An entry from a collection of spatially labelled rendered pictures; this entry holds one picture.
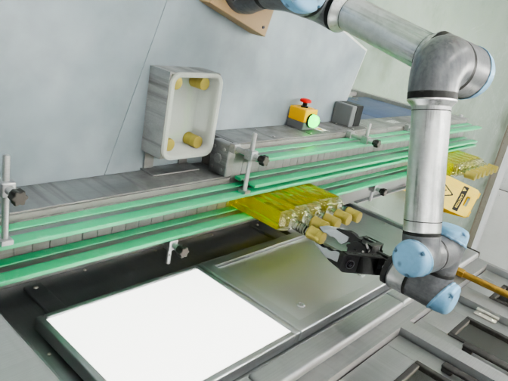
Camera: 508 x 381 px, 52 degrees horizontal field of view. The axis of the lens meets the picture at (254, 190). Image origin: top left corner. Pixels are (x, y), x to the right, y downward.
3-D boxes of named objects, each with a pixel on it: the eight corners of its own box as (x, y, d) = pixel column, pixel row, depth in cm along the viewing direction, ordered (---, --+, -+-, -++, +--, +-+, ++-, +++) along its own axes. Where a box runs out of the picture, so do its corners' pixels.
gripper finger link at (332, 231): (329, 226, 138) (356, 245, 133) (317, 228, 134) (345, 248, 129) (334, 216, 137) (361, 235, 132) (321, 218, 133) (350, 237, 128)
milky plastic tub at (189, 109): (140, 150, 136) (162, 162, 131) (150, 64, 128) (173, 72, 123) (191, 146, 149) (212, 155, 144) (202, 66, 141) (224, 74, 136)
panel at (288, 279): (34, 329, 103) (136, 438, 83) (34, 316, 102) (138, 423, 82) (304, 236, 169) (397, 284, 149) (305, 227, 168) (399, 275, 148)
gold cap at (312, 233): (303, 238, 135) (317, 246, 132) (307, 226, 134) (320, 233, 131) (311, 236, 138) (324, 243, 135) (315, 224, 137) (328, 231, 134)
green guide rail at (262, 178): (233, 178, 147) (254, 188, 143) (234, 175, 147) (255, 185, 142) (462, 137, 276) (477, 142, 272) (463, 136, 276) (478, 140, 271)
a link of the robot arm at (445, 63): (455, 20, 94) (434, 286, 98) (477, 32, 102) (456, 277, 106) (396, 28, 102) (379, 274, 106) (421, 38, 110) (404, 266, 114)
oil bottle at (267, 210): (227, 205, 151) (284, 235, 138) (230, 187, 149) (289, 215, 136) (241, 202, 155) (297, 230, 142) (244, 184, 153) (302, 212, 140)
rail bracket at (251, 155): (222, 184, 145) (255, 200, 137) (232, 125, 139) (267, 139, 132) (230, 183, 147) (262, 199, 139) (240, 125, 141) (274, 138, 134)
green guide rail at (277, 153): (238, 153, 145) (259, 162, 140) (239, 150, 145) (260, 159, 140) (466, 124, 274) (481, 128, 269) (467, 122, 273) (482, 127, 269)
